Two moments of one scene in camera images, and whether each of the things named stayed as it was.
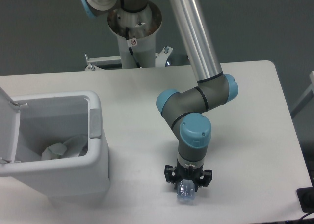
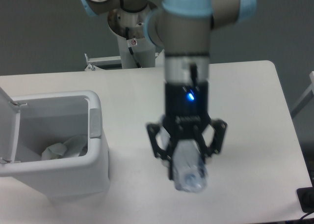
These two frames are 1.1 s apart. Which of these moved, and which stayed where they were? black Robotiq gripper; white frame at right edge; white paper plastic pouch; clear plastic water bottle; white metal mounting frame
Moved: black Robotiq gripper; clear plastic water bottle
Stayed: white metal mounting frame; white frame at right edge; white paper plastic pouch
